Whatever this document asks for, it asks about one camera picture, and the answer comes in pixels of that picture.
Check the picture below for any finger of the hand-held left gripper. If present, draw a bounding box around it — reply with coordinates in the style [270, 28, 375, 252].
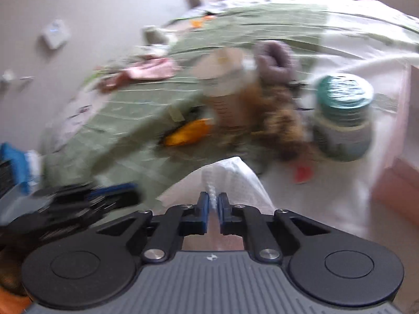
[31, 199, 118, 236]
[49, 182, 142, 207]

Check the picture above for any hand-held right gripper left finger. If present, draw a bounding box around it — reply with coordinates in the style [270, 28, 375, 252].
[95, 191, 210, 264]

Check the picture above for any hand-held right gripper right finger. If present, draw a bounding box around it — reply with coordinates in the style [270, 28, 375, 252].
[219, 192, 331, 265]

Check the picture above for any white cloth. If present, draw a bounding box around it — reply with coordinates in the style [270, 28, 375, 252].
[157, 156, 276, 217]

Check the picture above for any brown furry keychain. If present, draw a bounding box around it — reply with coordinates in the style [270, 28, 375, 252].
[236, 82, 315, 165]

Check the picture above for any orange soft toy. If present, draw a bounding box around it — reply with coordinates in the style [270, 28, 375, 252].
[162, 118, 211, 148]

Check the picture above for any small red piece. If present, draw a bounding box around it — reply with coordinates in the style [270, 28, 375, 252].
[293, 165, 314, 184]

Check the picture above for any green checked bedsheet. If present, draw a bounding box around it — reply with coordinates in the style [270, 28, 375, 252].
[42, 0, 419, 236]

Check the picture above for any dark red cloth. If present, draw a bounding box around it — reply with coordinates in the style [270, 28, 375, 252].
[97, 72, 132, 94]

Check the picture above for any clear plastic measuring cup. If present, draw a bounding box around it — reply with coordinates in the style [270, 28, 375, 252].
[191, 47, 259, 129]

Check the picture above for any pink cloth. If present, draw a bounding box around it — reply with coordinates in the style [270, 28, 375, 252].
[123, 57, 181, 81]

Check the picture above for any teal lidded jar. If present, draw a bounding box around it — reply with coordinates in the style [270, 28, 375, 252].
[312, 74, 376, 163]

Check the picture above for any pink box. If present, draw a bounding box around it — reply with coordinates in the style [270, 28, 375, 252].
[372, 156, 419, 223]

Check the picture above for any white wall device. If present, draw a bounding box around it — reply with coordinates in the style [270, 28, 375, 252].
[41, 19, 71, 50]

